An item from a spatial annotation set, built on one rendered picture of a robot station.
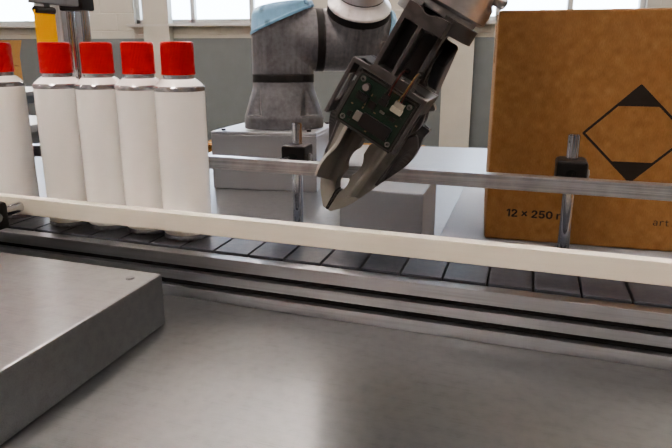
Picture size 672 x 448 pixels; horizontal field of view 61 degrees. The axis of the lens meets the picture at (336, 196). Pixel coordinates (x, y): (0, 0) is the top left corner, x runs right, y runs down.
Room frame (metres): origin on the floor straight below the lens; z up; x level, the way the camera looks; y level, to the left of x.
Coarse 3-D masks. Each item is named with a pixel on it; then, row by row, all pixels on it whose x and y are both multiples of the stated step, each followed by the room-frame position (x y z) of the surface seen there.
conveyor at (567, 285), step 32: (32, 224) 0.64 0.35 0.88; (256, 256) 0.54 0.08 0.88; (288, 256) 0.53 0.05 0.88; (320, 256) 0.53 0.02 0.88; (352, 256) 0.53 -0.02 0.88; (384, 256) 0.53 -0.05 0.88; (512, 288) 0.46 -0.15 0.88; (544, 288) 0.46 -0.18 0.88; (576, 288) 0.46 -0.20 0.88; (608, 288) 0.46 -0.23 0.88; (640, 288) 0.46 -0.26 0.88
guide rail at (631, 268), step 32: (128, 224) 0.58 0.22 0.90; (160, 224) 0.57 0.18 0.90; (192, 224) 0.56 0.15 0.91; (224, 224) 0.55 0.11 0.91; (256, 224) 0.54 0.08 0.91; (288, 224) 0.53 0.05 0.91; (320, 224) 0.53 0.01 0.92; (416, 256) 0.49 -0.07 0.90; (448, 256) 0.48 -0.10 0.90; (480, 256) 0.47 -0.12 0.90; (512, 256) 0.46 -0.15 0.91; (544, 256) 0.45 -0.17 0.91; (576, 256) 0.45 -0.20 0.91; (608, 256) 0.44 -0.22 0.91; (640, 256) 0.44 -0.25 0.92
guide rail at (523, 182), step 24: (216, 168) 0.63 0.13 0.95; (240, 168) 0.62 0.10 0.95; (264, 168) 0.61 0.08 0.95; (288, 168) 0.60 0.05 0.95; (312, 168) 0.59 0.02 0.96; (408, 168) 0.56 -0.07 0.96; (432, 168) 0.56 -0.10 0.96; (552, 192) 0.52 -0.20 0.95; (576, 192) 0.51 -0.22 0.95; (600, 192) 0.51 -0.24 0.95; (624, 192) 0.50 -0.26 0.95; (648, 192) 0.49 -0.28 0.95
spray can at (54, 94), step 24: (48, 48) 0.64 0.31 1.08; (48, 72) 0.64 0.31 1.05; (72, 72) 0.65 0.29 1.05; (48, 96) 0.63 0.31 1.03; (72, 96) 0.64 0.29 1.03; (48, 120) 0.63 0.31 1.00; (72, 120) 0.64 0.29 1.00; (48, 144) 0.63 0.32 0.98; (72, 144) 0.63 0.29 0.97; (48, 168) 0.63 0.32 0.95; (72, 168) 0.63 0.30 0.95; (48, 192) 0.63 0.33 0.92; (72, 192) 0.63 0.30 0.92
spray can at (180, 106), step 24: (168, 48) 0.59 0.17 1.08; (192, 48) 0.60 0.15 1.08; (168, 72) 0.59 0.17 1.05; (192, 72) 0.60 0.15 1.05; (168, 96) 0.58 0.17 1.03; (192, 96) 0.59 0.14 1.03; (168, 120) 0.58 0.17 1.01; (192, 120) 0.59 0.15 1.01; (168, 144) 0.58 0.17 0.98; (192, 144) 0.58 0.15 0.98; (168, 168) 0.58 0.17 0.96; (192, 168) 0.58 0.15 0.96; (168, 192) 0.58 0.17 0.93; (192, 192) 0.58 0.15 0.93
